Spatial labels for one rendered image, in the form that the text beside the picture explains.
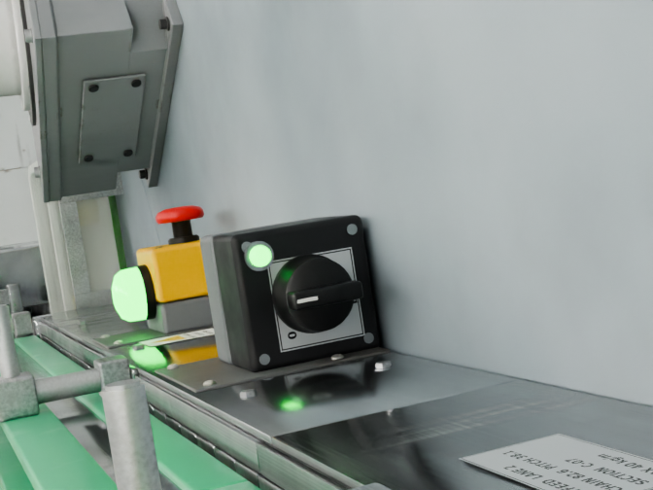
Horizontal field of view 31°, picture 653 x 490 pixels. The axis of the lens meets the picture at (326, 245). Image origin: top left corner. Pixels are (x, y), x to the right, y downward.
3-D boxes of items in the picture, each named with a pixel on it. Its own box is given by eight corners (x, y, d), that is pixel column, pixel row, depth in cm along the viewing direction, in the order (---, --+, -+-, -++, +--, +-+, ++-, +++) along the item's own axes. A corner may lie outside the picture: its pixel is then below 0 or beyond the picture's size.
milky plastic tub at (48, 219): (119, 322, 158) (53, 333, 155) (91, 157, 157) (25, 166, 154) (143, 331, 142) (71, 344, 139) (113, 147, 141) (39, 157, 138)
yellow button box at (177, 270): (231, 314, 102) (148, 330, 100) (218, 229, 102) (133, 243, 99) (254, 319, 95) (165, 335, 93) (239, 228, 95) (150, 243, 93)
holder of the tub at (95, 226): (128, 360, 159) (70, 371, 156) (95, 158, 157) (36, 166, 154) (153, 372, 142) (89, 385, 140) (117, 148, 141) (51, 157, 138)
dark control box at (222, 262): (341, 336, 76) (217, 362, 73) (323, 216, 76) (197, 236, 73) (391, 347, 68) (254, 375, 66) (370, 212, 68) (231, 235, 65)
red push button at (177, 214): (156, 251, 98) (150, 211, 98) (202, 243, 100) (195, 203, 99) (166, 251, 94) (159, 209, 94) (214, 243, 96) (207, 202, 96)
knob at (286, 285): (351, 325, 68) (373, 329, 65) (278, 339, 66) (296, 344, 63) (339, 248, 67) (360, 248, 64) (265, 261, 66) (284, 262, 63)
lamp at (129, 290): (148, 317, 98) (113, 323, 97) (140, 263, 98) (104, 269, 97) (159, 320, 94) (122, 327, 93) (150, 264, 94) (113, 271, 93)
